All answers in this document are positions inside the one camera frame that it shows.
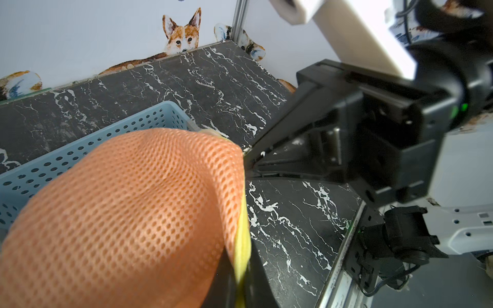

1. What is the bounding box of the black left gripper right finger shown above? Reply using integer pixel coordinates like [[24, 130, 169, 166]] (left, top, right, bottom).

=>
[[243, 250, 280, 308]]

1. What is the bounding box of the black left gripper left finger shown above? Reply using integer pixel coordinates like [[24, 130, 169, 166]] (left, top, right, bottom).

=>
[[200, 248, 237, 308]]

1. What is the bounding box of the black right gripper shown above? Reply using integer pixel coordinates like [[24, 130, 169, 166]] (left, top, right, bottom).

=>
[[246, 60, 462, 207]]

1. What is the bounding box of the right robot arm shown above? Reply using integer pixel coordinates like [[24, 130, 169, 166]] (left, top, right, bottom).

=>
[[244, 1, 492, 296]]

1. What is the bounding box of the light blue perforated plastic basket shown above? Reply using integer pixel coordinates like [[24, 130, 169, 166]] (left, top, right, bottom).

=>
[[1, 101, 200, 238]]

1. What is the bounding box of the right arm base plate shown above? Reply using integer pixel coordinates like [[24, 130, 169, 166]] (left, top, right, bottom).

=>
[[344, 211, 384, 293]]

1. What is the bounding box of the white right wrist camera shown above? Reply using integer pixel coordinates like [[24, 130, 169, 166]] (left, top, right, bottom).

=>
[[270, 0, 417, 80]]

